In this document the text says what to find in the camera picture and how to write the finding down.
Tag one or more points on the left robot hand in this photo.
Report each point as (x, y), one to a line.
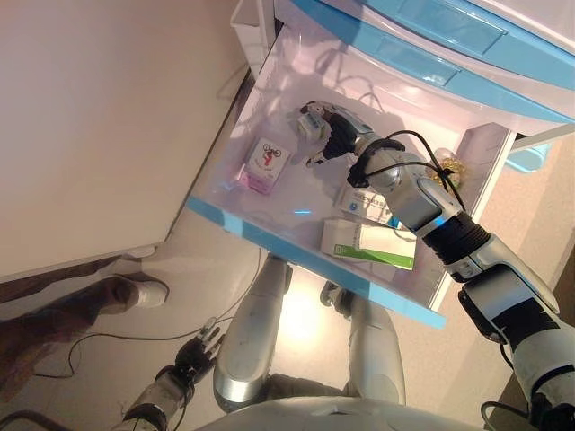
(195, 359)

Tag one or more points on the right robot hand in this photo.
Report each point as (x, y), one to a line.
(341, 134)

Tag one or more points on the small green white medicine box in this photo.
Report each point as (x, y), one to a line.
(310, 128)

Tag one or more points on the blue faced cart drawer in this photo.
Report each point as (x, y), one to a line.
(418, 63)
(449, 22)
(287, 211)

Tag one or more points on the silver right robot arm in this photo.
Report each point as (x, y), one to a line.
(418, 202)

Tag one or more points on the blue white medicine box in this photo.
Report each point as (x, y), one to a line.
(368, 204)

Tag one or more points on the pink white medicine box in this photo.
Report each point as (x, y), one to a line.
(265, 166)

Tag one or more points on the large green white medicine box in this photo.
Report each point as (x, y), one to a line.
(368, 247)

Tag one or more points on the white person shoe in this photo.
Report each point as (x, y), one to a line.
(150, 294)

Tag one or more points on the yellow capsule bottle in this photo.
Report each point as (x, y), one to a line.
(451, 161)

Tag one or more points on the grey robot torso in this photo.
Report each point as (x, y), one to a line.
(337, 417)

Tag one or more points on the brown trouser leg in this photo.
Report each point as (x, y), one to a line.
(45, 323)

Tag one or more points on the silver right robot leg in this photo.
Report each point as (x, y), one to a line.
(373, 350)

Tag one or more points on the blue lidded waste bin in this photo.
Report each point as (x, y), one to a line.
(530, 159)

